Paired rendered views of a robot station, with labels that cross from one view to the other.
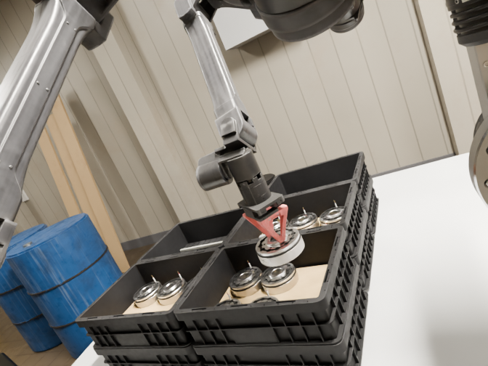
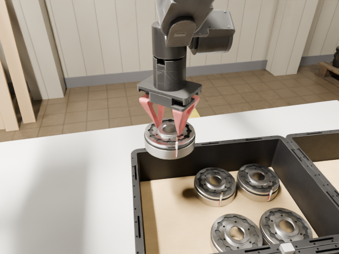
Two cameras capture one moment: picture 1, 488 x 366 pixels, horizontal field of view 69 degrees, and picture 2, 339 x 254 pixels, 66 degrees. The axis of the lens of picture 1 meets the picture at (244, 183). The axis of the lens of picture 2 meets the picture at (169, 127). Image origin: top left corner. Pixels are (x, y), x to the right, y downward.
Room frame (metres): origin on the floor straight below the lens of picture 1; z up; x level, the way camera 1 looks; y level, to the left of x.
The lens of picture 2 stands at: (1.04, -0.28, 1.34)
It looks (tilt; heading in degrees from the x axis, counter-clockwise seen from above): 35 degrees down; 141
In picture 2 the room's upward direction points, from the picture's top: straight up
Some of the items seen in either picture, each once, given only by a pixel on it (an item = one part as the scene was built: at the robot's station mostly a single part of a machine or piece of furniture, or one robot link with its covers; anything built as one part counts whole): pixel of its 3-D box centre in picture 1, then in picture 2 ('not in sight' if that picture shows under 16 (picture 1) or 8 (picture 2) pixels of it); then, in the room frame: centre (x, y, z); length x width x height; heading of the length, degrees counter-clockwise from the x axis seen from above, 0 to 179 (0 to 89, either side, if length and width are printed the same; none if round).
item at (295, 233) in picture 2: (244, 276); (286, 227); (0.94, 0.11, 0.86); 0.05 x 0.05 x 0.01
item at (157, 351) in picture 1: (173, 326); not in sight; (1.02, 0.40, 0.76); 0.40 x 0.30 x 0.12; 60
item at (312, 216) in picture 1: (302, 220); not in sight; (1.14, -0.13, 0.86); 0.10 x 0.10 x 0.01
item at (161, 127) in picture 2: (276, 239); (169, 129); (0.71, -0.01, 1.04); 0.05 x 0.05 x 0.01
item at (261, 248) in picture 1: (277, 240); (169, 131); (0.71, -0.01, 1.03); 0.10 x 0.10 x 0.01
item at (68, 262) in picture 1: (57, 283); not in sight; (2.88, 1.80, 0.48); 1.30 x 0.80 x 0.96; 67
